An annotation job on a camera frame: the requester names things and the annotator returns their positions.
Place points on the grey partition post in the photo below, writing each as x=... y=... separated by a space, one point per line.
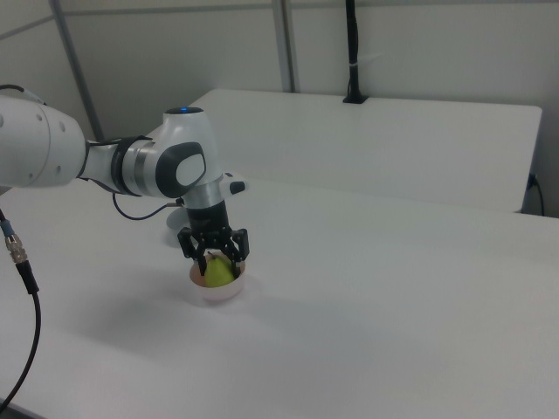
x=286 y=43
x=76 y=65

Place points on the black pole with clamp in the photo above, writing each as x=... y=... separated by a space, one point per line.
x=353 y=52

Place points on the pink bowl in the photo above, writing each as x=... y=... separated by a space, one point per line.
x=220 y=294

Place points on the adjacent white table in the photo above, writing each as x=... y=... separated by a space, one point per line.
x=371 y=144

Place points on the green pear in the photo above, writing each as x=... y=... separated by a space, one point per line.
x=217 y=274

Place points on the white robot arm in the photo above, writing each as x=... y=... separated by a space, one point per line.
x=144 y=166

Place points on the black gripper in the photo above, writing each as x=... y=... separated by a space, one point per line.
x=209 y=222

